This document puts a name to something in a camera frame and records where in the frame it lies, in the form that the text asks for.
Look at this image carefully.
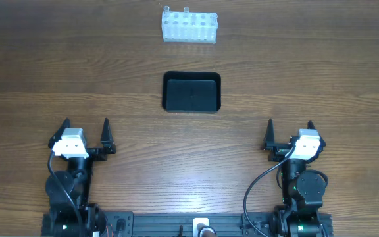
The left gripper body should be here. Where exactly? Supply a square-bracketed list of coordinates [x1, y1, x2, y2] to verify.
[85, 147, 112, 162]

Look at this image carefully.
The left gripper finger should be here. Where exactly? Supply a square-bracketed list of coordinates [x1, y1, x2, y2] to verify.
[47, 117, 71, 149]
[99, 117, 117, 155]

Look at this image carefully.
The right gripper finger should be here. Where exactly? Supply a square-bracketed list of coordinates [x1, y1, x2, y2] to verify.
[306, 120, 327, 149]
[263, 118, 276, 144]

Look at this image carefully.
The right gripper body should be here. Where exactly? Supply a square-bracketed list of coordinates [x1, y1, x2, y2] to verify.
[263, 141, 296, 163]

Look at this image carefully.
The black tray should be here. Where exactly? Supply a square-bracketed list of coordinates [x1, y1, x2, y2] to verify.
[161, 70, 222, 115]

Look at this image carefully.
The white test tube rack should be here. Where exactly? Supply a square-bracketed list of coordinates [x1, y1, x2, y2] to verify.
[161, 10, 220, 45]

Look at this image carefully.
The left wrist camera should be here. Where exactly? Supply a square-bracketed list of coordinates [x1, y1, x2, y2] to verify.
[51, 128, 90, 160]

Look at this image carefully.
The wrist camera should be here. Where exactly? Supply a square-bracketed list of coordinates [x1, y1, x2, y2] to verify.
[289, 128, 322, 161]
[51, 128, 90, 160]

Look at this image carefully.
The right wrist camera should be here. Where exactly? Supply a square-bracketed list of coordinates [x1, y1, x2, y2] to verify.
[289, 128, 322, 161]

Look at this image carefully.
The black cable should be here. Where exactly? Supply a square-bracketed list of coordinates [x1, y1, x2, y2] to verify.
[242, 147, 296, 237]
[47, 151, 86, 237]

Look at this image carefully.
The mounting rail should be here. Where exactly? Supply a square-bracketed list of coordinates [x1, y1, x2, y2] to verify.
[41, 211, 334, 237]

